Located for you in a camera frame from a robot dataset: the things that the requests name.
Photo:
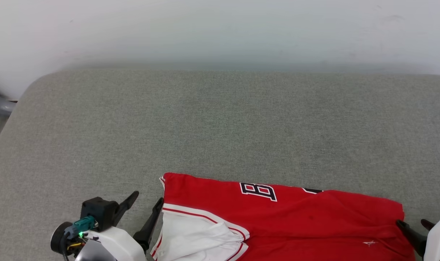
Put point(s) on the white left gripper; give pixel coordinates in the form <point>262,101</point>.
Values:
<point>118,243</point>

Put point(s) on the red and white basketball jersey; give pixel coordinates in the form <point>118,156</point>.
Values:
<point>296,224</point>

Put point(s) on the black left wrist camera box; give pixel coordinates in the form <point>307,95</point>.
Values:
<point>96,212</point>

